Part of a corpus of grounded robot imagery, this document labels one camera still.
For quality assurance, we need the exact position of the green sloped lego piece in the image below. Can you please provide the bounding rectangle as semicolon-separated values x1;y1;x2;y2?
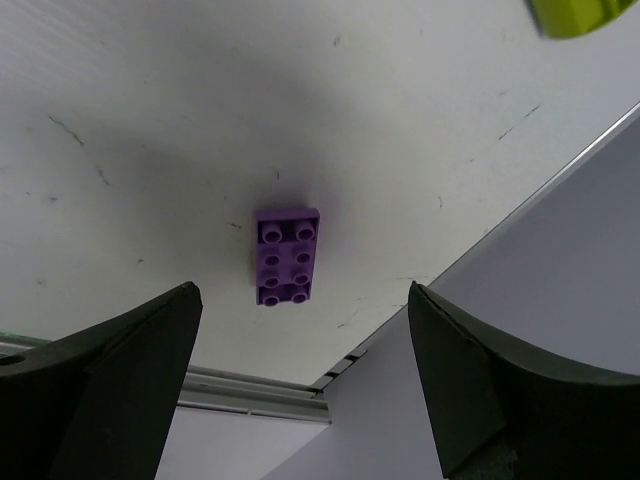
526;0;638;39

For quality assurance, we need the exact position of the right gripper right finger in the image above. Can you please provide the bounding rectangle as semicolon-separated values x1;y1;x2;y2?
408;283;639;479

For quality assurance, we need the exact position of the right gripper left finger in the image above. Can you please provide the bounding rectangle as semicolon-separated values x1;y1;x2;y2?
1;282;203;479

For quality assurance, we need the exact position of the purple 2x4 lego plate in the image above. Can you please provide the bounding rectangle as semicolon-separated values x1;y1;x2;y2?
254;207;320;307

